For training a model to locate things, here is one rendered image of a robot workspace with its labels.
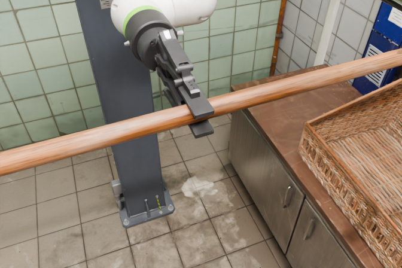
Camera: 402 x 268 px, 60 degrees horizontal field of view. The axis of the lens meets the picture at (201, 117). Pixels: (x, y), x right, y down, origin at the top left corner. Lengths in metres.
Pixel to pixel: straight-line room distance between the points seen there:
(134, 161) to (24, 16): 0.81
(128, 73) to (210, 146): 1.01
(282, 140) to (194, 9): 0.74
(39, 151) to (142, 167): 1.09
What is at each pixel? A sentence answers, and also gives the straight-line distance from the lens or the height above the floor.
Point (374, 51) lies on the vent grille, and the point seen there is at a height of 0.78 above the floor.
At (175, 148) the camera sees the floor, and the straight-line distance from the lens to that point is 2.11.
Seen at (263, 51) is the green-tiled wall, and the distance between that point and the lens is 2.25.
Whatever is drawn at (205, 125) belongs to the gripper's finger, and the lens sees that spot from 0.52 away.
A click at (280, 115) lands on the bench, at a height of 0.58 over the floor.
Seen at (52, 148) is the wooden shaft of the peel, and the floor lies 1.21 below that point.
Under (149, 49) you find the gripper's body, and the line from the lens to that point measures 0.64.
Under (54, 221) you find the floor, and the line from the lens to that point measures 1.94.
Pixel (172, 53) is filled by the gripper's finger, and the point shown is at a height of 1.25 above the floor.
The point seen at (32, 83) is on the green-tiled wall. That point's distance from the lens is 1.96.
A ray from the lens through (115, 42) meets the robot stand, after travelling 1.17.
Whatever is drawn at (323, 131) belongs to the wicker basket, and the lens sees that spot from 1.34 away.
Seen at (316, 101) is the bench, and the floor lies 0.58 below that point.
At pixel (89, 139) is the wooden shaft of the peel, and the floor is 1.21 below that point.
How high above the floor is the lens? 1.54
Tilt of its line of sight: 42 degrees down
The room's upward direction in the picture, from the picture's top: straight up
